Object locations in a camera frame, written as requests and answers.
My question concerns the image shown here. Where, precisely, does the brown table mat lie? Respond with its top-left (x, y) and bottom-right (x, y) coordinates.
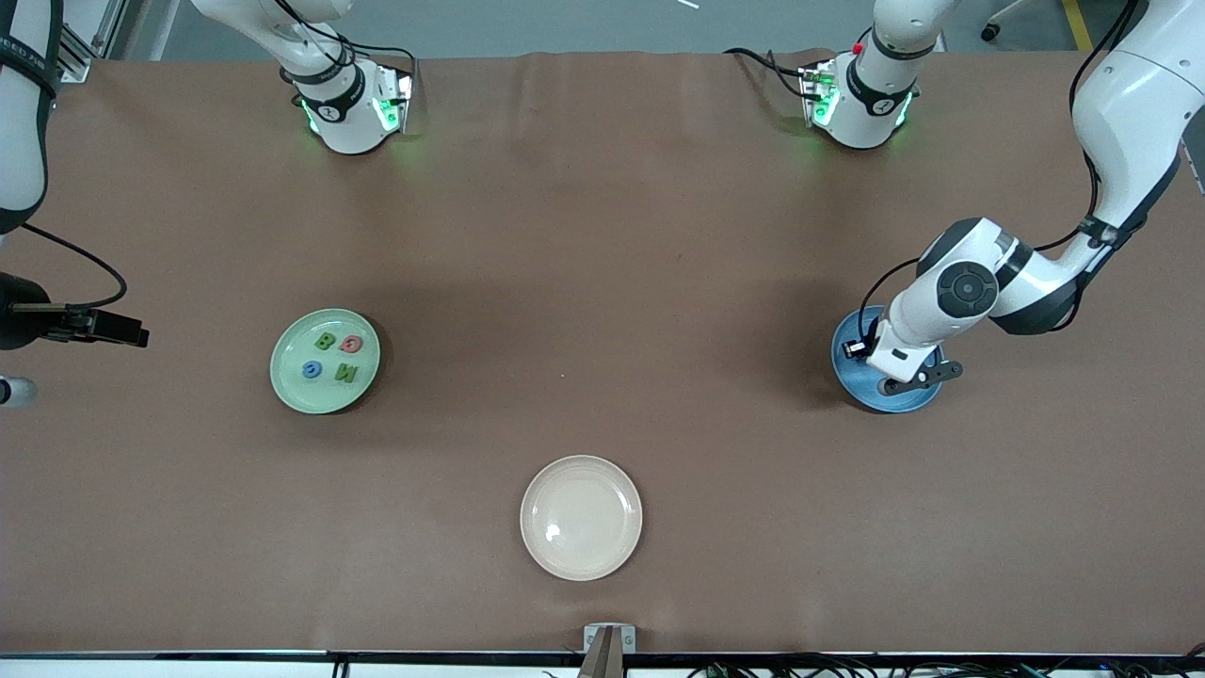
top-left (0, 49), bottom-right (1205, 656)

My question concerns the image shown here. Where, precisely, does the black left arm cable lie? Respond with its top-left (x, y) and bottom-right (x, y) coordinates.
top-left (859, 0), bottom-right (1145, 340)

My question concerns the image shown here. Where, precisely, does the beige plate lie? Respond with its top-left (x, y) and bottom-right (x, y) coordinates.
top-left (520, 455), bottom-right (644, 582)

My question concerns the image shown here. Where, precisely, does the black right base cable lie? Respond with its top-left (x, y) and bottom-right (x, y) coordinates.
top-left (311, 26), bottom-right (417, 82)

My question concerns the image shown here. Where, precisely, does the aluminium frame post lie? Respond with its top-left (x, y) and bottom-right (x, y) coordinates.
top-left (94, 0), bottom-right (129, 57)
top-left (58, 33), bottom-right (95, 84)

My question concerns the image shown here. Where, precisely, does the blue plate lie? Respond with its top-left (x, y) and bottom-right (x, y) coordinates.
top-left (831, 304), bottom-right (946, 414)

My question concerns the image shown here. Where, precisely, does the brown camera post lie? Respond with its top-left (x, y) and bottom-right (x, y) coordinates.
top-left (577, 629), bottom-right (627, 678)

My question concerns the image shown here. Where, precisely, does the light green plate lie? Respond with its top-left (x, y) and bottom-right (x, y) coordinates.
top-left (270, 308), bottom-right (382, 415)

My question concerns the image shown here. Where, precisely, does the black base cable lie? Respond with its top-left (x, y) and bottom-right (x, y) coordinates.
top-left (723, 47), bottom-right (815, 103)
top-left (311, 26), bottom-right (417, 82)

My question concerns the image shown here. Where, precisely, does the black chair caster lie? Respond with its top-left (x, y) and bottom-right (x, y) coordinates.
top-left (979, 0), bottom-right (1027, 43)

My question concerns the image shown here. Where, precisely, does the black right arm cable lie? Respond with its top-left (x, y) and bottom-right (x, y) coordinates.
top-left (17, 222), bottom-right (129, 312)

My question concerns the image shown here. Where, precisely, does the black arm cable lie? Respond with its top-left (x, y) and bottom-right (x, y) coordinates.
top-left (859, 0), bottom-right (1145, 340)
top-left (17, 222), bottom-right (129, 312)

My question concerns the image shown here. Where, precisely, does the black left base cable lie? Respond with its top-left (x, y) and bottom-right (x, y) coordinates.
top-left (723, 47), bottom-right (815, 103)

